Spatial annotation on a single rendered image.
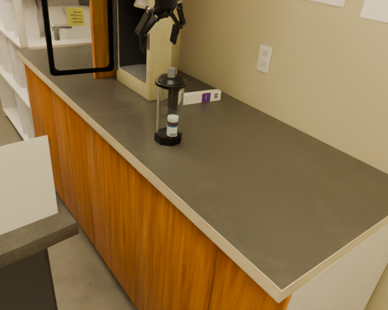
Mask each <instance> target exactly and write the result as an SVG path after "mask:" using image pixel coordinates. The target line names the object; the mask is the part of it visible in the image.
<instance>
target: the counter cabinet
mask: <svg viewBox="0 0 388 310"><path fill-rule="evenodd" d="M25 72H26V79H27V84H28V91H29V96H30V103H31V111H32V115H33V123H34V130H35V135H36V138H37V137H41V136H45V135H47V137H48V142H49V151H50V155H51V164H52V173H53V178H54V186H55V190H56V191H57V192H58V194H59V196H60V197H61V198H62V200H63V201H64V203H65V204H66V206H67V207H68V209H69V210H70V212H71V213H72V214H73V216H74V217H75V219H76V221H77V222H78V223H79V225H80V226H81V227H82V229H83V231H84V232H85V233H86V235H87V237H88V238H89V239H90V241H91V242H92V244H93V245H94V247H95V248H96V249H97V251H98V252H99V254H100V256H101V257H102V258H103V260H104V261H105V262H106V264H107V266H108V267H109V268H110V270H111V272H112V273H113V274H114V276H115V277H116V279H117V280H118V282H119V283H120V285H121V286H122V288H123V289H124V291H125V292H126V293H127V295H128V297H129V298H130V299H131V301H132V302H133V303H134V305H135V306H136V308H137V309H138V310H364V309H365V307H366V305H367V303H368V301H369V299H370V297H371V295H372V293H373V291H374V289H375V287H376V285H377V283H378V281H379V279H380V277H381V275H382V273H383V271H384V270H385V268H386V266H387V264H388V224H387V225H385V226H384V227H383V228H381V229H380V230H379V231H377V232H376V233H374V234H373V235H372V236H370V237H369V238H367V240H365V241H363V242H362V243H361V244H360V245H358V246H356V247H355V248H354V249H353V250H351V251H350V252H349V253H347V254H346V255H344V256H343V257H342V258H340V259H339V260H337V261H336V262H335V263H333V264H332V265H331V266H329V267H328V268H326V269H325V270H324V271H322V272H321V273H319V274H318V275H317V276H315V277H314V278H313V279H311V280H310V281H308V282H307V283H306V284H304V285H303V286H302V287H301V288H299V289H297V290H296V291H295V292H294V293H292V294H290V296H288V297H287V298H285V299H284V300H283V301H281V302H280V303H277V302H276V301H275V300H274V299H273V298H272V297H271V296H270V295H269V294H268V293H267V292H266V291H265V290H264V289H263V288H262V287H260V286H259V285H258V284H257V283H256V282H255V281H254V280H253V279H252V278H251V277H249V276H248V275H247V274H246V273H245V272H244V271H243V270H242V269H241V268H240V267H239V266H238V265H237V264H236V263H235V262H234V261H233V260H232V259H231V258H230V257H229V256H228V255H226V254H225V253H224V252H223V251H222V250H221V249H220V248H219V247H218V246H217V245H216V244H215V243H214V242H213V241H212V240H211V239H210V238H209V237H208V236H207V235H206V234H205V233H203V232H202V231H201V230H200V229H199V228H198V227H197V226H196V225H195V224H194V223H193V222H191V221H190V220H189V219H188V218H187V217H186V216H185V215H184V214H183V213H182V212H181V211H180V210H179V209H178V208H177V207H176V206H175V205H174V204H173V203H172V202H171V201H169V200H168V199H167V198H166V197H165V196H164V195H163V194H162V193H161V192H160V191H159V190H158V189H156V188H155V187H154V186H153V185H152V184H151V183H150V182H149V181H148V180H147V179H146V178H145V177H144V176H143V175H142V174H141V173H140V172H139V171H138V170H137V169H136V168H134V167H133V166H132V165H131V164H130V163H129V162H128V161H127V160H126V159H125V158H124V157H122V155H120V153H119V152H117V150H115V149H114V147H112V146H111V145H110V144H109V143H108V142H107V141H106V140H105V139H104V138H103V137H102V136H101V135H99V134H98V133H97V132H96V131H95V130H94V129H93V128H92V127H91V126H90V125H89V124H88V123H87V122H86V121H85V120H84V119H83V118H82V117H81V116H80V115H79V114H78V113H76V112H75V111H74V110H73V109H72V108H71V107H70V106H69V105H68V104H67V103H66V102H64V101H63V100H62V99H61V98H60V97H59V96H58V95H57V94H56V93H55V92H54V91H53V90H52V89H51V88H50V87H49V86H48V85H47V84H46V83H45V82H44V81H43V80H41V79H40V78H39V77H38V76H37V75H36V74H35V73H34V72H33V71H32V70H31V69H29V67H27V66H26V64H25Z"/></svg>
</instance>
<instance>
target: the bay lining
mask: <svg viewBox="0 0 388 310"><path fill-rule="evenodd" d="M134 3H135V0H118V38H119V67H121V66H131V65H141V64H145V65H146V64H147V46H146V49H145V53H143V52H142V51H141V50H140V49H139V44H140V42H139V36H138V35H137V34H136V33H135V32H134V31H135V29H136V27H137V25H138V24H139V22H140V19H141V18H142V16H143V14H144V12H145V9H141V8H138V7H135V6H134Z"/></svg>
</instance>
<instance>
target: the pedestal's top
mask: <svg viewBox="0 0 388 310"><path fill-rule="evenodd" d="M56 200H57V208H58V213H56V214H54V215H51V216H49V217H46V218H43V219H41V220H38V221H35V222H33V223H30V224H28V225H25V226H22V227H20V228H17V229H15V230H12V231H9V232H7V233H4V234H1V235H0V269H2V268H4V267H6V266H8V265H10V264H13V263H15V262H17V261H20V260H22V259H24V258H26V257H28V256H30V255H33V254H35V253H37V252H40V251H41V250H44V249H46V248H48V247H51V246H53V245H55V244H58V243H59V242H61V241H63V240H66V239H68V238H70V237H73V236H75V235H77V234H79V229H78V222H77V221H76V220H75V219H74V217H73V216H72V215H71V214H70V213H69V211H68V210H67V209H66V208H65V207H64V206H63V205H62V204H61V203H60V201H59V200H58V199H57V198H56Z"/></svg>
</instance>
